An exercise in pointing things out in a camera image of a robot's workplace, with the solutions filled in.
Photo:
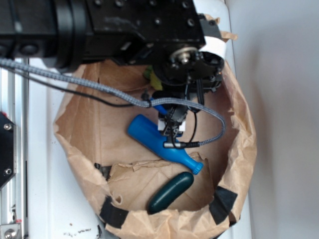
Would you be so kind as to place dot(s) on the dark green plastic cucumber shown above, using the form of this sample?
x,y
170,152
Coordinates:
x,y
169,192

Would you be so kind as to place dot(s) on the green plush frog toy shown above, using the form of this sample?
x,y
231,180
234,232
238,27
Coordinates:
x,y
153,79

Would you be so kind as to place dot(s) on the black metal bracket plate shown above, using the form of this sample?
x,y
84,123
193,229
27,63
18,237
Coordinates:
x,y
7,150

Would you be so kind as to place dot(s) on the aluminium frame rail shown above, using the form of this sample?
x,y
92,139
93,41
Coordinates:
x,y
13,193

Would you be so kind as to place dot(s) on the blue plastic bottle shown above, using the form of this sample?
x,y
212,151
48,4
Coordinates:
x,y
146,133

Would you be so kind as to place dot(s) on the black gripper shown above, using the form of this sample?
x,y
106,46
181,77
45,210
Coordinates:
x,y
189,74

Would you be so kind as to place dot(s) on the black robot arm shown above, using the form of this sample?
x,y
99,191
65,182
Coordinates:
x,y
179,43

